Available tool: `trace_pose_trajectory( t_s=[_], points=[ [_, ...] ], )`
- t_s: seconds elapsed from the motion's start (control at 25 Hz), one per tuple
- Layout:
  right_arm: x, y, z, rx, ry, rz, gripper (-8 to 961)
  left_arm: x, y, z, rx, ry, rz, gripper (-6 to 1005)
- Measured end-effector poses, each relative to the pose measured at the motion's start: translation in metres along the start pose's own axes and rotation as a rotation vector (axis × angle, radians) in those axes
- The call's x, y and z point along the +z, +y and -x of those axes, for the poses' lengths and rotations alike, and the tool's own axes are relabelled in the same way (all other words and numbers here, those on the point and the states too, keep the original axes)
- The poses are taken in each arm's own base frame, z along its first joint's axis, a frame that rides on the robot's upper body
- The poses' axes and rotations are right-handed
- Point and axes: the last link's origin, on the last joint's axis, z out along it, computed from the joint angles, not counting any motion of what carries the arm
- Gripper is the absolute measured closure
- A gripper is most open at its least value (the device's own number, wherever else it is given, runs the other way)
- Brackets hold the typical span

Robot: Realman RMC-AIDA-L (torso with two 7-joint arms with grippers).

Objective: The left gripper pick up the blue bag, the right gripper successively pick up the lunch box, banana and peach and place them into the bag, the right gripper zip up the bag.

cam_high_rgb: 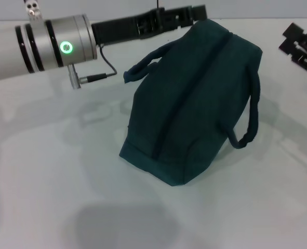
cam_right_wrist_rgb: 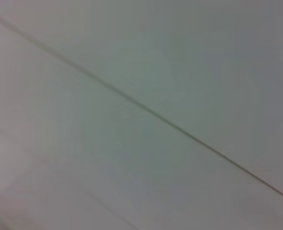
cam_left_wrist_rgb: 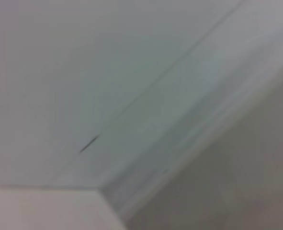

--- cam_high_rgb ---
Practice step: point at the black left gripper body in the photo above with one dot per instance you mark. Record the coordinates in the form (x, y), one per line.
(117, 29)

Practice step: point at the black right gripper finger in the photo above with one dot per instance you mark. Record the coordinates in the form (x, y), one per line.
(292, 31)
(289, 48)

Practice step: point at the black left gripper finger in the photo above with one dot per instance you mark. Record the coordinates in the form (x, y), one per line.
(194, 13)

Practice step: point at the dark teal lunch bag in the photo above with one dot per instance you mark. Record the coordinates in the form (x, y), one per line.
(189, 103)

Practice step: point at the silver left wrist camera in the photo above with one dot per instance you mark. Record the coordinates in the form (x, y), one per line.
(33, 9)

